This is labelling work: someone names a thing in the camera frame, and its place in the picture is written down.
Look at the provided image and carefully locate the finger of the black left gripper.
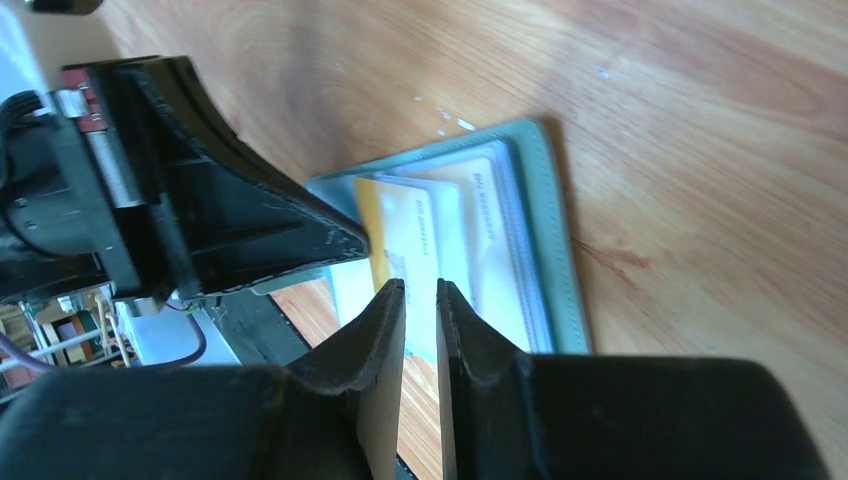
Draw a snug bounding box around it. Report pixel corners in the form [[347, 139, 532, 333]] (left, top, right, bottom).
[[132, 56, 369, 295]]

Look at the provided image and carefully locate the teal card holder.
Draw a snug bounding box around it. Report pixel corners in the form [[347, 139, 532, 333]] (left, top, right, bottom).
[[251, 117, 592, 362]]

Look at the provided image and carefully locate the yellow credit card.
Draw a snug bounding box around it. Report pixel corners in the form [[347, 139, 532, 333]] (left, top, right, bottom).
[[353, 178, 439, 363]]

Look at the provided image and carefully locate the pale card in sleeve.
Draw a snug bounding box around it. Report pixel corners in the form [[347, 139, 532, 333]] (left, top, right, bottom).
[[418, 157, 530, 350]]

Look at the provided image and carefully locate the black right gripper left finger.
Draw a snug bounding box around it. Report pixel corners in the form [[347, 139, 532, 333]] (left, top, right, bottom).
[[1, 279, 405, 479]]

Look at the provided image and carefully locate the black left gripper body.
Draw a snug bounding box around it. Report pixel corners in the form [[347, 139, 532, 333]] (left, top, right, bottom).
[[1, 56, 199, 304]]

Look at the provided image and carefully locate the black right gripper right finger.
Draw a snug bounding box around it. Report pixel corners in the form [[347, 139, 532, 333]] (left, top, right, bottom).
[[436, 280, 830, 479]]

